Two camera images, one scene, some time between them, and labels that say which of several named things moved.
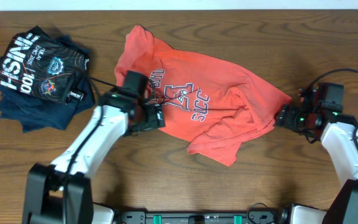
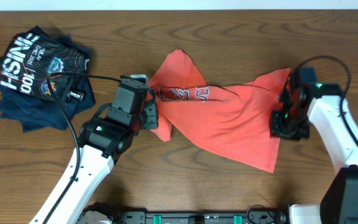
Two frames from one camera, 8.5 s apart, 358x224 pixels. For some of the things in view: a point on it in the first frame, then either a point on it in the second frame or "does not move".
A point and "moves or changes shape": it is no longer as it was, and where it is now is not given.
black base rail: (252, 217) does not move
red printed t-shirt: (212, 102) moves or changes shape
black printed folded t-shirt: (35, 63) does not move
